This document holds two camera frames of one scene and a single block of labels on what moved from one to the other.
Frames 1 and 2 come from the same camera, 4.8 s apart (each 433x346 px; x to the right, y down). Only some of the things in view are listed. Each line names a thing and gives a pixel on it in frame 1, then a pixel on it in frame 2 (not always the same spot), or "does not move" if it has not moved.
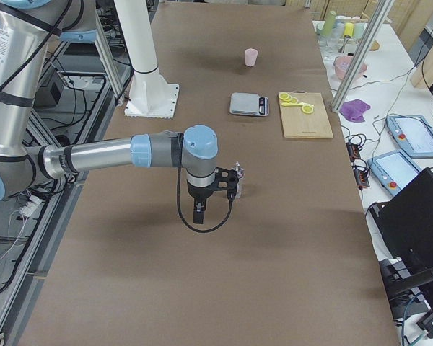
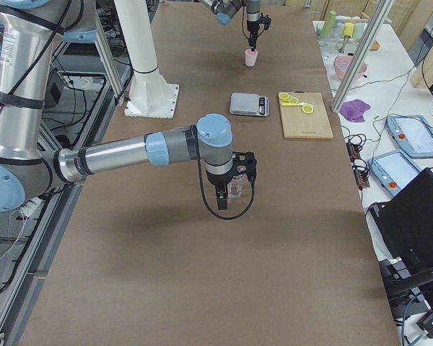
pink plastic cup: [250, 57] does not move
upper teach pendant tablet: [416, 136] does not move
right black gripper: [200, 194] -> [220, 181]
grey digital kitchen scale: [249, 104] does not move
